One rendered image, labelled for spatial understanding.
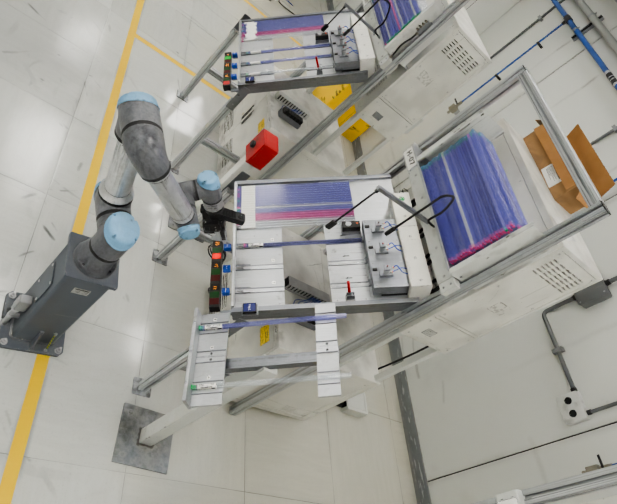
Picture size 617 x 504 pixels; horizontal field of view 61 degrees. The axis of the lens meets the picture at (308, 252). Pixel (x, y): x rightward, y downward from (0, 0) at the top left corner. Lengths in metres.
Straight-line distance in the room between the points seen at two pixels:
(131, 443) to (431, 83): 2.37
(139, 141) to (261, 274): 0.80
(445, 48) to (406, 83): 0.27
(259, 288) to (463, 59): 1.75
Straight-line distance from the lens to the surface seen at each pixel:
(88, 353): 2.49
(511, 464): 3.36
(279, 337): 2.25
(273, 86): 3.02
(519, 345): 3.47
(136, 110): 1.58
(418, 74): 3.09
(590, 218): 1.82
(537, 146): 2.45
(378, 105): 3.16
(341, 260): 2.11
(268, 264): 2.10
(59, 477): 2.30
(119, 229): 1.82
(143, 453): 2.45
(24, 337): 2.37
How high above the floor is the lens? 2.09
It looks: 33 degrees down
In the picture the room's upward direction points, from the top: 54 degrees clockwise
